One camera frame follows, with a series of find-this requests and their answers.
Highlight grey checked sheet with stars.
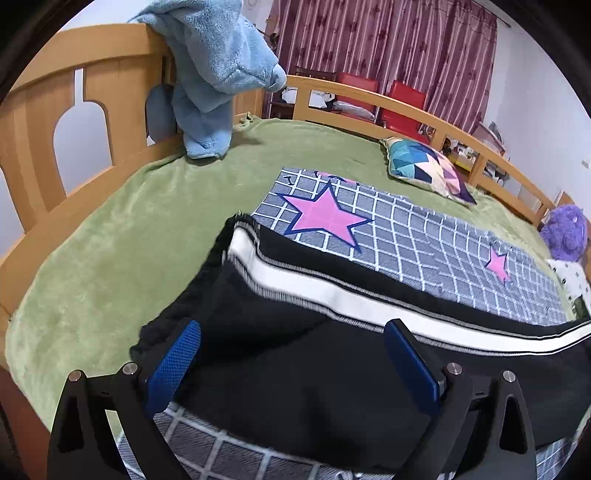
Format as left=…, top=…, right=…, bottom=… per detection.
left=113, top=167, right=573, bottom=480

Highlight black pants with white stripe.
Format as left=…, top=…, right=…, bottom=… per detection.
left=129, top=212, right=591, bottom=478

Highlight red chair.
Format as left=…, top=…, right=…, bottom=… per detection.
left=336, top=71, right=378, bottom=109
left=381, top=80, right=428, bottom=139

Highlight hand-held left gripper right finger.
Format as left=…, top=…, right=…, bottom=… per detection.
left=384, top=318, right=539, bottom=480

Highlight purple plush toy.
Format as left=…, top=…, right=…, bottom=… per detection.
left=539, top=204, right=589, bottom=262

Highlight grey-blue cushion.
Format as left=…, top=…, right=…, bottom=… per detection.
left=145, top=84, right=178, bottom=141

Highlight wooden bed frame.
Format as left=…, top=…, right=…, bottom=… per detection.
left=0, top=23, right=575, bottom=435

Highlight dark red patterned curtain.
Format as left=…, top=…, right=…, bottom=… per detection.
left=270, top=0, right=499, bottom=134

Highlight green fleece blanket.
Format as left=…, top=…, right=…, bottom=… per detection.
left=4, top=117, right=566, bottom=430

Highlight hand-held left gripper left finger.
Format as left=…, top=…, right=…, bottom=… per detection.
left=47, top=318, right=202, bottom=480

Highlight white dotted cloth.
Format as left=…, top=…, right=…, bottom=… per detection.
left=546, top=258, right=591, bottom=319

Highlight colourful geometric pillow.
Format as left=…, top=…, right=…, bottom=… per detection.
left=379, top=137, right=478, bottom=206

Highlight light blue plush blanket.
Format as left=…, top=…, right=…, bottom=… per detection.
left=128, top=0, right=288, bottom=160

